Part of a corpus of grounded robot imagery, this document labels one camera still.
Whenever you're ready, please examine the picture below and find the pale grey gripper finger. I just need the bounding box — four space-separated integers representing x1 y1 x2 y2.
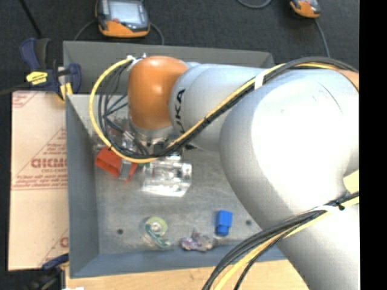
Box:
119 159 132 181

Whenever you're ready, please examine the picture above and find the orange-red flat block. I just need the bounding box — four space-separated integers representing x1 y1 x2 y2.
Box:
94 147 138 183

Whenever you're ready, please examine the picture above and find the grey metal bin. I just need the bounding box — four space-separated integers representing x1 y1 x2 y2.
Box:
62 40 291 279

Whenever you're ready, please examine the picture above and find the green and clear tape dispenser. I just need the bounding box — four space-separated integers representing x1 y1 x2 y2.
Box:
141 216 174 250

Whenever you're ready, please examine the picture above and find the brown cardboard board, red print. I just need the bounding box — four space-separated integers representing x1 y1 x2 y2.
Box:
7 90 71 272

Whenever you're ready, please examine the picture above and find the purple crumpled packet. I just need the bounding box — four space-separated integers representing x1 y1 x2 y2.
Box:
180 229 217 253

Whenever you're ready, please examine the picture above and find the blue block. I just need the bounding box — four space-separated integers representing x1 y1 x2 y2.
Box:
214 210 234 237

